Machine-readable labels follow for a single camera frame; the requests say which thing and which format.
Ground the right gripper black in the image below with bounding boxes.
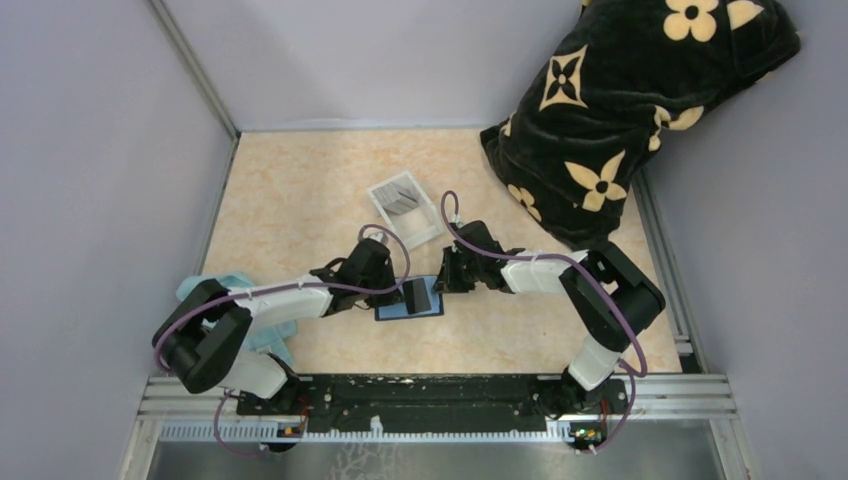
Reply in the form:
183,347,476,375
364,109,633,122
433,246,483,294

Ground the navy blue card holder wallet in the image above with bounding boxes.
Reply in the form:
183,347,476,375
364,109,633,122
374,275,445,322

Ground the white plastic card box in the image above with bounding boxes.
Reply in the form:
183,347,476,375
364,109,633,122
366,170,445,250

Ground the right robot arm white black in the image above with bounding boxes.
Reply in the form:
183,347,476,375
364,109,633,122
433,221,666,412

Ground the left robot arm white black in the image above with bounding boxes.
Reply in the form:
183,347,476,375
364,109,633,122
151,238,399,414

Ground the grey card stack in box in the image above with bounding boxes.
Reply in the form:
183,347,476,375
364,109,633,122
372,181,419,215

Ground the light blue cloth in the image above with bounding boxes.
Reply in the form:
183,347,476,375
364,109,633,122
176,271,297,364

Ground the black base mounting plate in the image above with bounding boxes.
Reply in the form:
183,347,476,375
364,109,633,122
237,374,628,434

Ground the black floral patterned pillow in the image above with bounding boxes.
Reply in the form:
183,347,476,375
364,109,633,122
480,1,801,250

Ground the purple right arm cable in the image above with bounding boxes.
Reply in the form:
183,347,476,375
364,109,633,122
440,190,649,455

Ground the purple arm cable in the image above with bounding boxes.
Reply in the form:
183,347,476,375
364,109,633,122
153,223,412,458
440,190,649,455

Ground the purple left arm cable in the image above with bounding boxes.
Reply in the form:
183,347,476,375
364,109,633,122
153,223,412,458

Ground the aluminium front rail frame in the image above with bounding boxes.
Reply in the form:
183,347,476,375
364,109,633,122
137,374,737,444

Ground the aluminium side rail right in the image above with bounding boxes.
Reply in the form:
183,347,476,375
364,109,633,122
633,170,705,374

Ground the aluminium corner post left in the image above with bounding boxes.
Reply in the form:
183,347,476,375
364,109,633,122
145,0,241,141

